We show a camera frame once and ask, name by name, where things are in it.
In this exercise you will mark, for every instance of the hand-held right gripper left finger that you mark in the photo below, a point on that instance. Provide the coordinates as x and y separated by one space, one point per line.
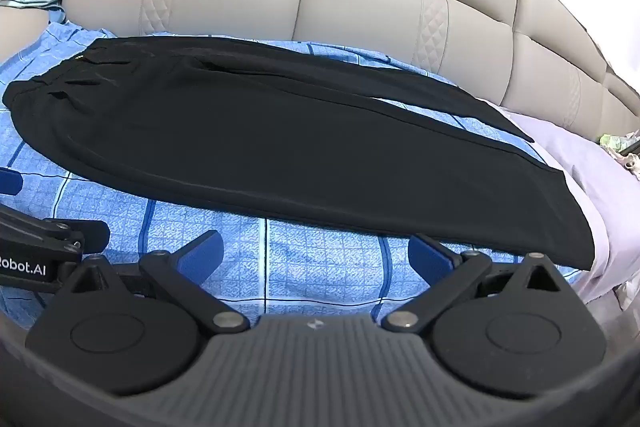
199 257

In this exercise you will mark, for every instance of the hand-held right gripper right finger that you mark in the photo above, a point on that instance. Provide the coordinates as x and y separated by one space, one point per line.
429 257

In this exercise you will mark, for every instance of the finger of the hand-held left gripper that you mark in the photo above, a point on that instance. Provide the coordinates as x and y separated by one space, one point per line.
10 183
50 229

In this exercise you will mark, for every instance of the black pants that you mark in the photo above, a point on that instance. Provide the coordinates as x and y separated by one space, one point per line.
280 147

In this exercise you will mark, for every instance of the blue checked bedsheet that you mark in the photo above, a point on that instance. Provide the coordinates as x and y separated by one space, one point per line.
310 257

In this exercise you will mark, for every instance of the lavender pillow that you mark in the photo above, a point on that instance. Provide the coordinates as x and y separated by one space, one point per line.
590 167

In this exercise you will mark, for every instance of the small colourful clutter pile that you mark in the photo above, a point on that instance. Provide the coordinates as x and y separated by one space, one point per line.
622 152

